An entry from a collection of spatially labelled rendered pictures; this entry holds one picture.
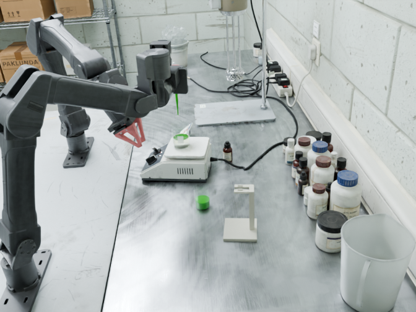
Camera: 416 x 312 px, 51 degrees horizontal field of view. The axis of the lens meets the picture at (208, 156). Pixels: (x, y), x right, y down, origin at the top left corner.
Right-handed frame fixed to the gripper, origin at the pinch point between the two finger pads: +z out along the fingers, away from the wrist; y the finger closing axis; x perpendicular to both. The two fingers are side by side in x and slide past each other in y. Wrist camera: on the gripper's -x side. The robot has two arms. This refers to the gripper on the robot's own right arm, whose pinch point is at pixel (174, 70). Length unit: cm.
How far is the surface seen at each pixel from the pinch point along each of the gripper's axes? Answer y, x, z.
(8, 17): 158, 18, 182
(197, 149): -5.2, 23.2, -1.2
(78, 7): 109, 14, 190
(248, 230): -21.5, 31.3, -27.1
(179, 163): -0.5, 25.6, -5.3
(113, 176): 20.8, 32.4, -3.0
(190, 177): -3.5, 30.1, -5.4
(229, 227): -16.7, 31.4, -26.2
